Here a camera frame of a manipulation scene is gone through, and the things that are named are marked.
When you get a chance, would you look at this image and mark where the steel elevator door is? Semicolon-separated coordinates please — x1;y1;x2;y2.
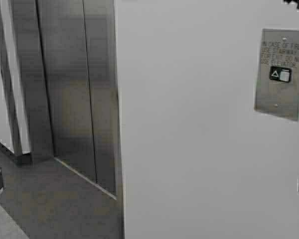
9;0;118;194

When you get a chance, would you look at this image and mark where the elevator call button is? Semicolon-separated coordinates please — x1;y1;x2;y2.
269;66;292;83

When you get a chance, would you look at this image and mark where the steel call button plate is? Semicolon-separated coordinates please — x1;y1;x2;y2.
254;28;299;121

